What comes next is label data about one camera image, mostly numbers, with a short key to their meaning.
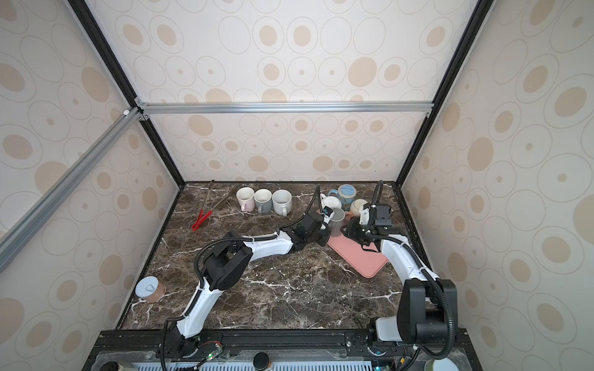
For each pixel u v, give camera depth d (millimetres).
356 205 996
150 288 796
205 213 1068
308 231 761
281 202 1031
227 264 554
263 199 1012
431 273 455
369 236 636
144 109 907
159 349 728
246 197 1041
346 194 1014
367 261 921
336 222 922
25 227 531
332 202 1022
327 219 851
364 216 806
